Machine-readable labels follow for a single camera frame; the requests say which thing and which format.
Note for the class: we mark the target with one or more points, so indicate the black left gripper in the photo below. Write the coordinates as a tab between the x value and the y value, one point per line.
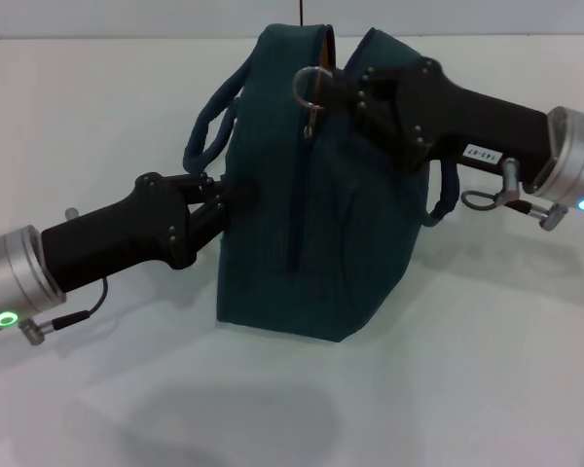
126	233

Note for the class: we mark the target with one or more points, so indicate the dark teal insulated lunch bag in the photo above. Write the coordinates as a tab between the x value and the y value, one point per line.
331	243

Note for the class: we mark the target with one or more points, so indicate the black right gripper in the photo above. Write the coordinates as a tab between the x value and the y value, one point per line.
467	121

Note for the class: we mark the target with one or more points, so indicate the yellow toy banana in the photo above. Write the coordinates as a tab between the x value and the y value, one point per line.
326	48

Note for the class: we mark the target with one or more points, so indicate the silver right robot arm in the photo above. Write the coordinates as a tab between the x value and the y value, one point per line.
574	155

